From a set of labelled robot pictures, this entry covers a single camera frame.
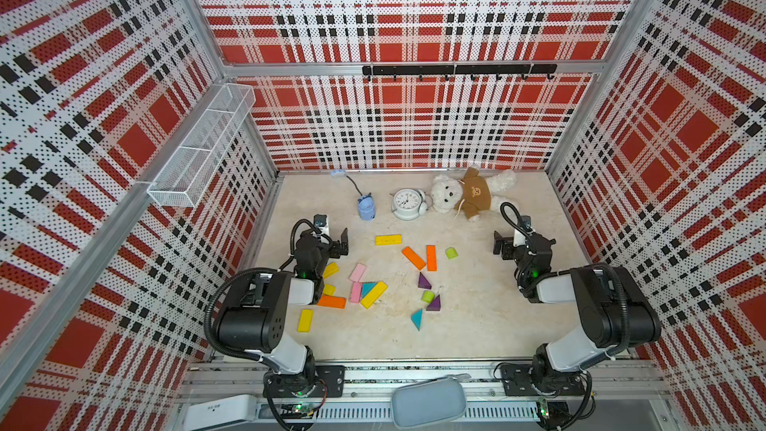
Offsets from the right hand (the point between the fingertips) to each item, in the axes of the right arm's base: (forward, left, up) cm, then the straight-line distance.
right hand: (513, 230), depth 95 cm
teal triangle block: (-25, +32, -6) cm, 41 cm away
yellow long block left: (-11, +59, -5) cm, 60 cm away
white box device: (-48, +76, +2) cm, 90 cm away
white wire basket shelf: (+14, +105, +14) cm, 107 cm away
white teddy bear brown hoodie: (+15, +11, 0) cm, 19 cm away
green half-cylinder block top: (-5, +20, -7) cm, 21 cm away
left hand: (+1, +58, +2) cm, 58 cm away
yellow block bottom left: (-26, +64, -5) cm, 69 cm away
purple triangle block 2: (-23, +27, -4) cm, 35 cm away
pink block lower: (-18, +50, -5) cm, 53 cm away
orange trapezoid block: (-6, +33, -6) cm, 34 cm away
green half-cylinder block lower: (-19, +29, -6) cm, 35 cm away
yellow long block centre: (-19, +45, -6) cm, 49 cm away
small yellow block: (-17, +59, -6) cm, 61 cm away
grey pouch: (-46, +30, -3) cm, 55 cm away
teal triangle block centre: (-17, +47, -4) cm, 50 cm away
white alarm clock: (+14, +34, -3) cm, 37 cm away
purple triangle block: (-15, +30, -5) cm, 34 cm away
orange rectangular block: (-7, +27, -6) cm, 28 cm away
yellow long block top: (0, +41, -6) cm, 41 cm away
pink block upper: (-11, +51, -6) cm, 52 cm away
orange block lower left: (-20, +58, -7) cm, 61 cm away
